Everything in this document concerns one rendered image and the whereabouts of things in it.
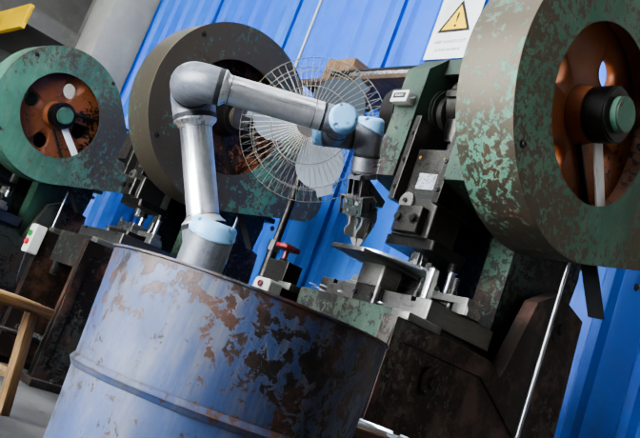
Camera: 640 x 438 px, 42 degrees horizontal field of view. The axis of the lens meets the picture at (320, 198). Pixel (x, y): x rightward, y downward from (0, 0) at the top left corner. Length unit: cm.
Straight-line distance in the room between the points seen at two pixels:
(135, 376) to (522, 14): 143
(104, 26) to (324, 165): 448
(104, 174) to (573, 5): 362
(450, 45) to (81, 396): 371
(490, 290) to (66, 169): 322
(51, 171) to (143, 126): 174
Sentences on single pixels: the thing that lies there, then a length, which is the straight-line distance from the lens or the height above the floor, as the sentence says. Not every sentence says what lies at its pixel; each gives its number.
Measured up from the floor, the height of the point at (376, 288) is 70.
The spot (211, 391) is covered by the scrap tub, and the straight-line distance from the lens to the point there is 101.
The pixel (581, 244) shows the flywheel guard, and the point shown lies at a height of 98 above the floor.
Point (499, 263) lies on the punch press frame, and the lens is 257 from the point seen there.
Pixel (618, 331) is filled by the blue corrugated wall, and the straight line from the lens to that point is 342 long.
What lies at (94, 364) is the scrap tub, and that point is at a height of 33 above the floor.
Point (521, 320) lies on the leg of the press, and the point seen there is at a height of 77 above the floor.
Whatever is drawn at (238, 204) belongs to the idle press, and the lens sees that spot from 366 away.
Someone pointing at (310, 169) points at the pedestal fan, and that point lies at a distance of 323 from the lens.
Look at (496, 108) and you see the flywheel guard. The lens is 208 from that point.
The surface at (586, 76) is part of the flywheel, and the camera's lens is 244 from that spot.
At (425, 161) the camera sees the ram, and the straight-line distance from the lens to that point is 256.
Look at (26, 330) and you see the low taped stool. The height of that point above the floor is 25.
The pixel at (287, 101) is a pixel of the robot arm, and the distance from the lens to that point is 209.
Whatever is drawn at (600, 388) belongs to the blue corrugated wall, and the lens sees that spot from 339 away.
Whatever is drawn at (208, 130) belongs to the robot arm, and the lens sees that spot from 220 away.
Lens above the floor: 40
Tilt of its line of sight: 12 degrees up
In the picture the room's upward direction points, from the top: 20 degrees clockwise
